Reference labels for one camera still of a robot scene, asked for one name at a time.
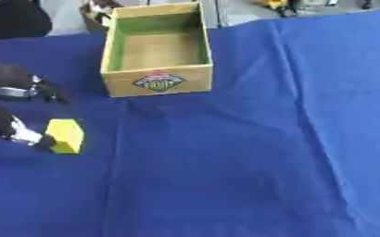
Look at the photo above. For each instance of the yellow rectangular block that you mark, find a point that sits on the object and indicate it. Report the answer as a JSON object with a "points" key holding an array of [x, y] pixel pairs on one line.
{"points": [[64, 135]]}

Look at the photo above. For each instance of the brown and white bag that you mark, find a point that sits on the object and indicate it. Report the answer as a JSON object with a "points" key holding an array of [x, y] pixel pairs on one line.
{"points": [[98, 12]]}

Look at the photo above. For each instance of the tan cardboard box green inside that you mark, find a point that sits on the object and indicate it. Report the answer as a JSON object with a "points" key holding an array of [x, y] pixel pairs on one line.
{"points": [[158, 52]]}

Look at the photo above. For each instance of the person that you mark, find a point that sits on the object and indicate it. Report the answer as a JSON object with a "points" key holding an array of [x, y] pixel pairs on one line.
{"points": [[12, 18]]}

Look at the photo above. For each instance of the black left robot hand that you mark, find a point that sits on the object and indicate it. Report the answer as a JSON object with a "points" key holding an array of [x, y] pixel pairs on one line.
{"points": [[4, 77]]}

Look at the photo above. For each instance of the yellow and black tripod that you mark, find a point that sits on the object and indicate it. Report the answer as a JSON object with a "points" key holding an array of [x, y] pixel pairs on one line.
{"points": [[278, 5]]}

